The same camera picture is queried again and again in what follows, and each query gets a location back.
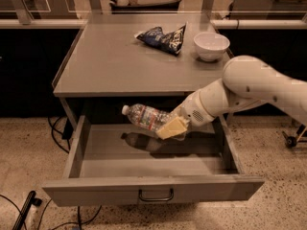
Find black metal drawer handle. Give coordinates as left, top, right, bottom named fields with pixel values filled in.
left=138, top=189, right=174, bottom=202

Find black power strip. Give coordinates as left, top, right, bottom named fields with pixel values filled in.
left=12, top=191, right=42, bottom=230

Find grey cabinet counter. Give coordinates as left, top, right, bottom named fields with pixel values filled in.
left=54, top=13, right=229, bottom=127

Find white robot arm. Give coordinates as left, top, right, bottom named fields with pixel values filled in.
left=156, top=56, right=307, bottom=139

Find open grey top drawer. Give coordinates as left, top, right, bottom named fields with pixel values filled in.
left=43, top=115, right=264, bottom=206

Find clear plastic water bottle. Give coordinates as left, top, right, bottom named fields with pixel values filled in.
left=122, top=103, right=187, bottom=140

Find white ceramic bowl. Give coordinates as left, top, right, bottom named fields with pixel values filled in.
left=194, top=32, right=230, bottom=61

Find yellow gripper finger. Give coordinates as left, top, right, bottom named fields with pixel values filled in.
left=155, top=116, right=189, bottom=140

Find black floor cables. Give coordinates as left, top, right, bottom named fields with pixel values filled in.
left=47, top=115, right=72, bottom=154

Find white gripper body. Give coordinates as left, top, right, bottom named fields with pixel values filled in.
left=173, top=91, right=215, bottom=130

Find blue chip bag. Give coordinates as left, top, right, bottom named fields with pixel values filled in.
left=134, top=25, right=186, bottom=56

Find black wheeled cart base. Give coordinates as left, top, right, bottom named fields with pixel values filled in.
left=281, top=123, right=307, bottom=150

